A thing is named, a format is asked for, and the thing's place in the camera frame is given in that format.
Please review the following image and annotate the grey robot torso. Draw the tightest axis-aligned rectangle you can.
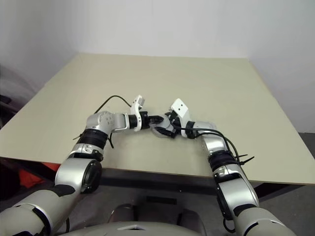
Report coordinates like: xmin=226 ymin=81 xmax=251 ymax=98
xmin=93 ymin=217 xmax=205 ymax=236

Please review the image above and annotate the dark rounded shape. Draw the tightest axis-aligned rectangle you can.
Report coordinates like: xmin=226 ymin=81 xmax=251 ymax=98
xmin=177 ymin=208 xmax=201 ymax=222
xmin=109 ymin=203 xmax=136 ymax=223

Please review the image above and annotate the black table frame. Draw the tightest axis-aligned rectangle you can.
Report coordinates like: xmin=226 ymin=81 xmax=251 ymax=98
xmin=98 ymin=167 xmax=303 ymax=205

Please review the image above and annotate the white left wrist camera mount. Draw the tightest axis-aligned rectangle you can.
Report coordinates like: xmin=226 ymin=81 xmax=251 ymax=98
xmin=129 ymin=94 xmax=146 ymax=132

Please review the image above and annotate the orange red cloth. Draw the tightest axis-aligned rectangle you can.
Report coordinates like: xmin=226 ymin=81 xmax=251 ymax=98
xmin=18 ymin=162 xmax=61 ymax=187

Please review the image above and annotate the greyish mauve cloth cover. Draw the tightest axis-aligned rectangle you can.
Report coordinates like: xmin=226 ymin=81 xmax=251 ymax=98
xmin=0 ymin=65 xmax=34 ymax=130

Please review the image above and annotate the round grey motor lid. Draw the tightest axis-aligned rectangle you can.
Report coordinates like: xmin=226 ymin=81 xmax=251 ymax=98
xmin=154 ymin=118 xmax=173 ymax=132

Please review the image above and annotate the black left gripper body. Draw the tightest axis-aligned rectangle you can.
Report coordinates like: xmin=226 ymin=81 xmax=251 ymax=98
xmin=140 ymin=111 xmax=153 ymax=130

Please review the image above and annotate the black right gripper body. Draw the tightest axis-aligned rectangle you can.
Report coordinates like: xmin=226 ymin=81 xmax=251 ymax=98
xmin=169 ymin=110 xmax=183 ymax=138

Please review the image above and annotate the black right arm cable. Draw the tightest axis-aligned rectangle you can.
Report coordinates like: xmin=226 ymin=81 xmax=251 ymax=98
xmin=172 ymin=117 xmax=242 ymax=233

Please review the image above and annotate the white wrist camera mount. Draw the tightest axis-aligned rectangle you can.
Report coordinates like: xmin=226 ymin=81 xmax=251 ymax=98
xmin=129 ymin=94 xmax=146 ymax=132
xmin=168 ymin=98 xmax=195 ymax=137

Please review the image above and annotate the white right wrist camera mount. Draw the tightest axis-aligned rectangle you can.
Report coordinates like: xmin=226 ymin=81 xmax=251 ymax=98
xmin=168 ymin=98 xmax=195 ymax=137

